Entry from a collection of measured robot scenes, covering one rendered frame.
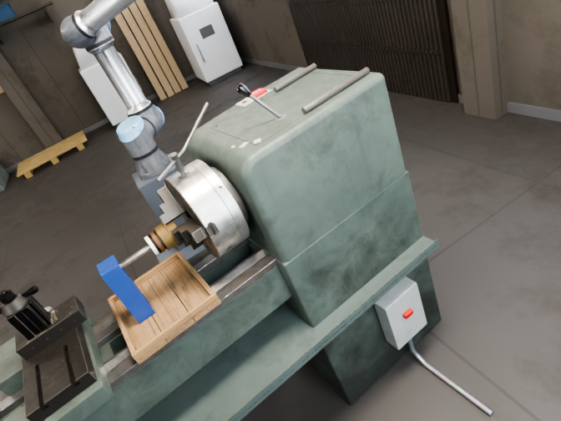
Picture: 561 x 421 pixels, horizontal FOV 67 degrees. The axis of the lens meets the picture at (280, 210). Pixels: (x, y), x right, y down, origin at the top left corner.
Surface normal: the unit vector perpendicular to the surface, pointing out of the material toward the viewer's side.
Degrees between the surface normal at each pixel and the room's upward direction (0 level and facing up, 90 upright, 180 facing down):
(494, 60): 90
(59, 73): 90
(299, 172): 90
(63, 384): 0
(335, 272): 90
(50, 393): 0
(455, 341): 0
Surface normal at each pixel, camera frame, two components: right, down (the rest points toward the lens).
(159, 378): 0.53, 0.30
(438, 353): -0.35, -0.78
